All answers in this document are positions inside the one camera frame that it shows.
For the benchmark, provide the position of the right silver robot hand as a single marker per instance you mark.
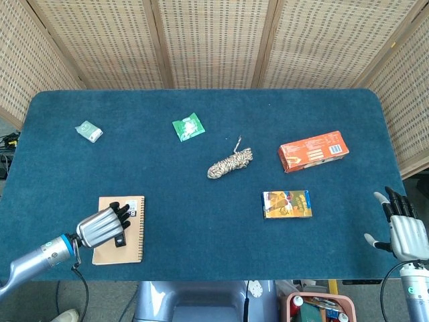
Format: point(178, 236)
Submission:
point(402, 231)

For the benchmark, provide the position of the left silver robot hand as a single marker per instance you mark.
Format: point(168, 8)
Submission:
point(100, 228)

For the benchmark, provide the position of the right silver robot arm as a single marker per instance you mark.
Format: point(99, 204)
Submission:
point(415, 292)

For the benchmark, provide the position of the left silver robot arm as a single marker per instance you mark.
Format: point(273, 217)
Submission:
point(33, 260)

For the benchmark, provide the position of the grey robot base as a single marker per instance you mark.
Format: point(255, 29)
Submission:
point(204, 301)

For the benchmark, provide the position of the kraft spiral notebook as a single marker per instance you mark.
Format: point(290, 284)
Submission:
point(132, 245)

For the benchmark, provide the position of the white tissue packet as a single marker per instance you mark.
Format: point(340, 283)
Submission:
point(88, 131)

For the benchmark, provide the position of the pink storage basket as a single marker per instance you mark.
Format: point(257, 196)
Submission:
point(315, 307)

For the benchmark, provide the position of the black power strip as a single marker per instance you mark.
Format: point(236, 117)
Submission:
point(4, 164)

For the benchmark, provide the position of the blue table cloth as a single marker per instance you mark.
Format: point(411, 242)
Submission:
point(207, 181)

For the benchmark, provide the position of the blue yellow snack box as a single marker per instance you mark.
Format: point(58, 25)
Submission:
point(287, 204)

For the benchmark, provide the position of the orange snack box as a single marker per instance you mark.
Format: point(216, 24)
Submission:
point(313, 151)

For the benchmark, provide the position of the green sachet packet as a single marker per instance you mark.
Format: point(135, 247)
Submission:
point(188, 129)

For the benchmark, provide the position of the woven folding screen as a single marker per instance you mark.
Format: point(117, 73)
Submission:
point(214, 43)

